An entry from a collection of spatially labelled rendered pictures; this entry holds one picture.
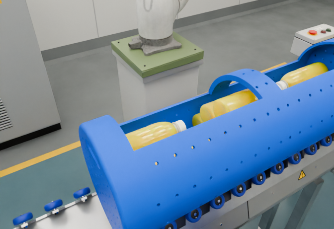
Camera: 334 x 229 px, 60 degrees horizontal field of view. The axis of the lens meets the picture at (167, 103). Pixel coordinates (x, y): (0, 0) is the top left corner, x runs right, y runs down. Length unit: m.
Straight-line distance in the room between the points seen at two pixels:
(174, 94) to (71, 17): 2.33
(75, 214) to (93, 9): 2.94
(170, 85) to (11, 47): 1.17
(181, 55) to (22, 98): 1.37
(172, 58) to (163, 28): 0.13
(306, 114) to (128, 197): 0.48
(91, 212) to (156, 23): 0.77
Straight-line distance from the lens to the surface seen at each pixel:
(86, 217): 0.85
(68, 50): 3.62
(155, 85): 1.28
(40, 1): 3.40
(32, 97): 2.31
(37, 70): 2.22
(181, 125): 0.76
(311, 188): 1.43
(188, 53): 1.29
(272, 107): 0.73
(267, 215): 1.78
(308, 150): 1.01
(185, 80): 1.36
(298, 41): 1.45
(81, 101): 2.84
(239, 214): 0.91
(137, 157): 0.56
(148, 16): 1.24
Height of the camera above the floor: 1.63
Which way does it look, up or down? 37 degrees down
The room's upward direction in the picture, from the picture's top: straight up
